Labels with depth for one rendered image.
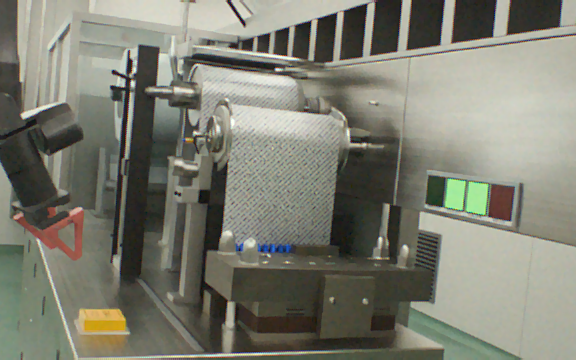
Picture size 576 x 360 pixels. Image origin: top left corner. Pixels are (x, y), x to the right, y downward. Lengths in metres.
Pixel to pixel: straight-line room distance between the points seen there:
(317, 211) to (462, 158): 0.35
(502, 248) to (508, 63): 3.62
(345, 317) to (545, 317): 3.28
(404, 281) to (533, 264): 3.24
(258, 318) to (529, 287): 3.45
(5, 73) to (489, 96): 0.76
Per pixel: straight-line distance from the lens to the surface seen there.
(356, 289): 1.27
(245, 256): 1.22
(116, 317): 1.24
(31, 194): 1.10
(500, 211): 1.15
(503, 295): 4.76
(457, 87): 1.28
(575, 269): 4.31
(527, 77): 1.15
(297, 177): 1.42
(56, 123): 1.10
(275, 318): 1.25
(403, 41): 1.48
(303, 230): 1.44
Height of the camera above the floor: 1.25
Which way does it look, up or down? 3 degrees down
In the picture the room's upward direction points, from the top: 5 degrees clockwise
